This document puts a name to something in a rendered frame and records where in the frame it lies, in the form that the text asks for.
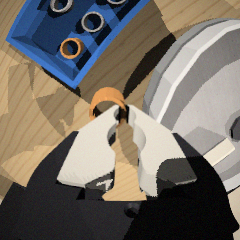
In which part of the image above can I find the blue crate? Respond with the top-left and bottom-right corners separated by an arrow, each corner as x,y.
5,0 -> 150,89

